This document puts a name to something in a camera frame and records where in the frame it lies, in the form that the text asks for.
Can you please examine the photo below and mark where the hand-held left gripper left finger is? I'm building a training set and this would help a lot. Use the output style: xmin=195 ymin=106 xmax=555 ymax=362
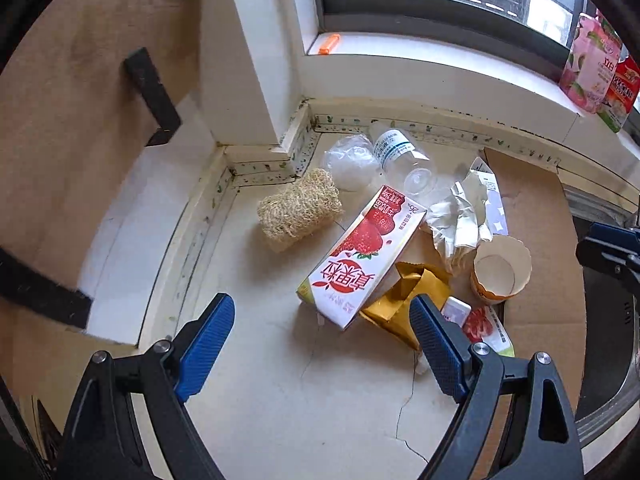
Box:
xmin=57 ymin=292 xmax=236 ymax=480

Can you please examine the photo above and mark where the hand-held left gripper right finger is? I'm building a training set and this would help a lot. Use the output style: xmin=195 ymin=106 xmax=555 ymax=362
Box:
xmin=409 ymin=294 xmax=586 ymax=480

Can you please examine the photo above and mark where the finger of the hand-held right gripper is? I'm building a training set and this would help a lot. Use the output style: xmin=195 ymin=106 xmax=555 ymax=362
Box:
xmin=575 ymin=221 xmax=640 ymax=282

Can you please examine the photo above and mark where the gold foil wrapper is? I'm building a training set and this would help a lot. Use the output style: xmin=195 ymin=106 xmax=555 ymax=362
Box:
xmin=359 ymin=261 xmax=453 ymax=352

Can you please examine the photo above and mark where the white paper cup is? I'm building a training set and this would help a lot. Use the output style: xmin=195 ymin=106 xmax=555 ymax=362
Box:
xmin=470 ymin=235 xmax=532 ymax=303

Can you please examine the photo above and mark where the strawberry milk carton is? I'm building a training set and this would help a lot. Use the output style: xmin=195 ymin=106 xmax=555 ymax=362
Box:
xmin=297 ymin=185 xmax=428 ymax=331

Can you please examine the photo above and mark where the small white cardboard box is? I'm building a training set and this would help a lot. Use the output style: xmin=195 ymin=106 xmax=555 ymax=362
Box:
xmin=457 ymin=156 xmax=510 ymax=237

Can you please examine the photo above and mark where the clear plastic bottle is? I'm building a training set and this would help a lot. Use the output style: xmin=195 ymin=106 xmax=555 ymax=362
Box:
xmin=369 ymin=122 xmax=438 ymax=198

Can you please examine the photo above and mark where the red and white snack packet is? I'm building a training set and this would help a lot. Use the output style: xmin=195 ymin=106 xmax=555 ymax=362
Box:
xmin=440 ymin=296 xmax=516 ymax=358

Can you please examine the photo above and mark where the brown cardboard sheet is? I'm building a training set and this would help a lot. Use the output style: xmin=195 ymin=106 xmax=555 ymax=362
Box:
xmin=482 ymin=147 xmax=587 ymax=480

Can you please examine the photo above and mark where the stainless steel sink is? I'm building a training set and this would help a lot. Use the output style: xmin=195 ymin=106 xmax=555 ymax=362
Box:
xmin=564 ymin=185 xmax=640 ymax=443

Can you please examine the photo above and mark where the crumpled white paper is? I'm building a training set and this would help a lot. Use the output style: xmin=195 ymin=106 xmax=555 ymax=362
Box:
xmin=422 ymin=170 xmax=493 ymax=273

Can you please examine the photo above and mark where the loofah sponge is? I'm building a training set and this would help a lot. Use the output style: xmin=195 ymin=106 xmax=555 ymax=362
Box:
xmin=257 ymin=167 xmax=345 ymax=253

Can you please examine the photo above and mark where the red and green pouch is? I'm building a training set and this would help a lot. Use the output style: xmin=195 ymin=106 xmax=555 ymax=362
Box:
xmin=597 ymin=55 xmax=640 ymax=133

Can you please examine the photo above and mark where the pink refill pouch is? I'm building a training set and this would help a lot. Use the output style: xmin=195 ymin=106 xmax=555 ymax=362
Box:
xmin=559 ymin=12 xmax=623 ymax=113

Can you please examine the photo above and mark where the crumpled clear plastic bag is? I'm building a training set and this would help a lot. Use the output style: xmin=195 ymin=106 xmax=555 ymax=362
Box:
xmin=320 ymin=132 xmax=381 ymax=192

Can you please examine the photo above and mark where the dark framed window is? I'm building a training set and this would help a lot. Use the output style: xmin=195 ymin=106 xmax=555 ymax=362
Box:
xmin=310 ymin=0 xmax=601 ymax=81

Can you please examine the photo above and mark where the black metal bracket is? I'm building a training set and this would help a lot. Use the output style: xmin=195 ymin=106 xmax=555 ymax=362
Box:
xmin=125 ymin=47 xmax=182 ymax=147
xmin=0 ymin=247 xmax=93 ymax=331

